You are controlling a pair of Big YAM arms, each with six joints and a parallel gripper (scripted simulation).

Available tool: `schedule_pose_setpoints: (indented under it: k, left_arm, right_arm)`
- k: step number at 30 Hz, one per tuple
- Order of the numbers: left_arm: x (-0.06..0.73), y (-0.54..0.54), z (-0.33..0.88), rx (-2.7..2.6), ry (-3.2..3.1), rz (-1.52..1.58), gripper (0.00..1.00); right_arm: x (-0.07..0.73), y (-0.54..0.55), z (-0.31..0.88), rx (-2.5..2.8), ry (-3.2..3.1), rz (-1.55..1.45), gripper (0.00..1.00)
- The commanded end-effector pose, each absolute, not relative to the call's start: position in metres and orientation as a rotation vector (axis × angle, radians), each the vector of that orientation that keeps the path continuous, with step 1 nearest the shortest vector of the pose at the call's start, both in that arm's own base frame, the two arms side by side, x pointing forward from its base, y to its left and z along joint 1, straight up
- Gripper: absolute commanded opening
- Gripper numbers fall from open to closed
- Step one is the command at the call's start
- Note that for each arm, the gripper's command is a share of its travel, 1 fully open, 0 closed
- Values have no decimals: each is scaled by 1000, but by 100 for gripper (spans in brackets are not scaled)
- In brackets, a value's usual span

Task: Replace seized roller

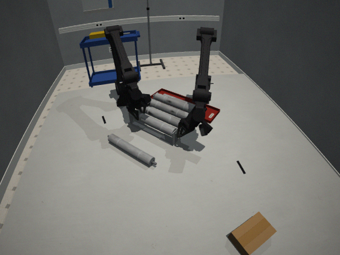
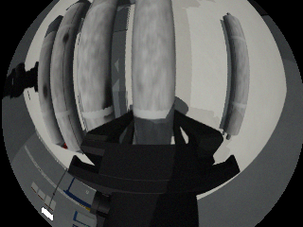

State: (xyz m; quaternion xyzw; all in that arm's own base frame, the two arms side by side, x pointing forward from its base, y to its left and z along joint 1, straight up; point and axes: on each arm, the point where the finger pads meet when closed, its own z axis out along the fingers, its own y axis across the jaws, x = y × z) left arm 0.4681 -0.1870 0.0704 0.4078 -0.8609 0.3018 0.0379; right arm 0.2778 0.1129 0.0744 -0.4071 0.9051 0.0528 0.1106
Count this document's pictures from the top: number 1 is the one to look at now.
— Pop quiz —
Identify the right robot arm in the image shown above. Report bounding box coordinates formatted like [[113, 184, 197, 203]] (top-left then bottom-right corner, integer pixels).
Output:
[[104, 25, 151, 107]]

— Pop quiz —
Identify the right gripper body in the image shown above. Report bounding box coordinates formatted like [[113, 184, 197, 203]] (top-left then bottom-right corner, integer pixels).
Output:
[[126, 103, 143, 111]]

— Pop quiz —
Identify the brown cardboard box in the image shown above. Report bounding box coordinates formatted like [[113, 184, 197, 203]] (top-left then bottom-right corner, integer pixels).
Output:
[[228, 212, 277, 255]]

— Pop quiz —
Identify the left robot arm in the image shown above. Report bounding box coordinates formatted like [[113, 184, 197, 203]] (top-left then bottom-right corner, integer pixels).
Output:
[[188, 27, 217, 136]]

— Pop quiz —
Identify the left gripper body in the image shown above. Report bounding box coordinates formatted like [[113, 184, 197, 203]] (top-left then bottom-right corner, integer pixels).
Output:
[[179, 111, 195, 131]]

